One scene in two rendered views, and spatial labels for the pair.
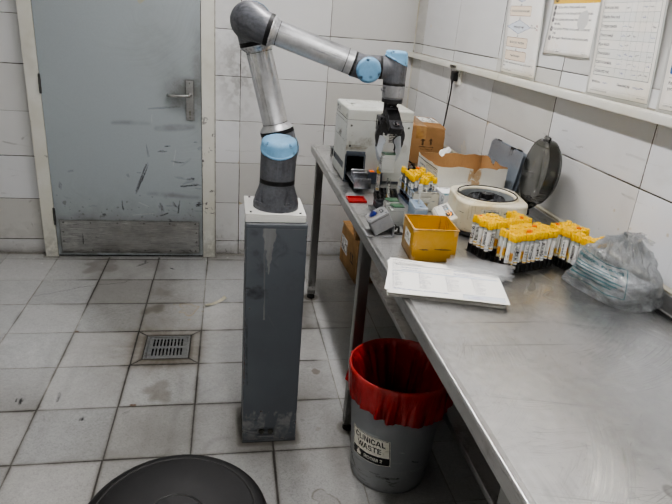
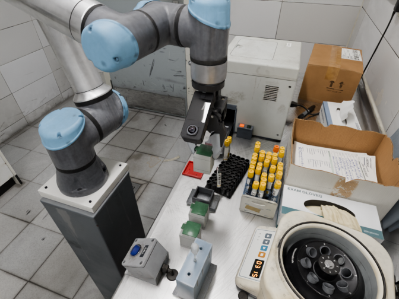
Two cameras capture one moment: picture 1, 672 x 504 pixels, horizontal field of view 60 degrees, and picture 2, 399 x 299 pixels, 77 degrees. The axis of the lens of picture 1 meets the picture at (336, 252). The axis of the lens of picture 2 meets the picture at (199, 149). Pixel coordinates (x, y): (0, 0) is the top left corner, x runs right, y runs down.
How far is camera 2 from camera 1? 1.63 m
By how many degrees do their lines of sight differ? 31
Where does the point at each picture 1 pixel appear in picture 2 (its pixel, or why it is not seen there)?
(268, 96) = (60, 60)
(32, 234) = not seen: hidden behind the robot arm
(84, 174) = not seen: hidden behind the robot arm
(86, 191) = (124, 72)
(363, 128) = (234, 81)
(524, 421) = not seen: outside the picture
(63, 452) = (16, 264)
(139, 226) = (152, 96)
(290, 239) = (82, 222)
